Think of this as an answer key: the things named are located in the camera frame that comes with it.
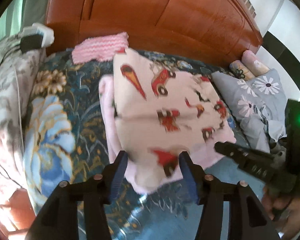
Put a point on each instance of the person right hand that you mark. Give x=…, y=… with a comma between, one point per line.
x=289, y=226

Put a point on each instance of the pink fluffy folded garment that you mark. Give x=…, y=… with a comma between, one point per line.
x=125, y=154

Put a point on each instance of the wall photo frames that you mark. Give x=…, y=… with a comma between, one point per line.
x=250, y=7

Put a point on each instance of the wooden headboard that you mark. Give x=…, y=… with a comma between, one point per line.
x=213, y=31

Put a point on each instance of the blue floral bed blanket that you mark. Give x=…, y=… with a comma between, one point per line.
x=65, y=139

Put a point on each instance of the dark grey garment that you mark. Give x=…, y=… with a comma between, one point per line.
x=277, y=150

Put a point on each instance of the pink floral pillow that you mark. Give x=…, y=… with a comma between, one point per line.
x=249, y=67

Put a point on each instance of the car print pink pants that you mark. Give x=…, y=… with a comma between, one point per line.
x=162, y=112

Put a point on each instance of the white black wardrobe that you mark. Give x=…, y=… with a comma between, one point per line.
x=281, y=48

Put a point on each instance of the pink striped towel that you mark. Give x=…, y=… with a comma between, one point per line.
x=100, y=49

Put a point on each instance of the white power adapter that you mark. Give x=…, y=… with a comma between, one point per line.
x=35, y=37

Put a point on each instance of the grey floral side cushion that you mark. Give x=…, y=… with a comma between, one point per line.
x=18, y=72

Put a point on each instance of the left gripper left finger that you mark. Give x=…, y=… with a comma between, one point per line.
x=57, y=219

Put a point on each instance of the grey floral duvet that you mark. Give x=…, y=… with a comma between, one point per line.
x=258, y=105

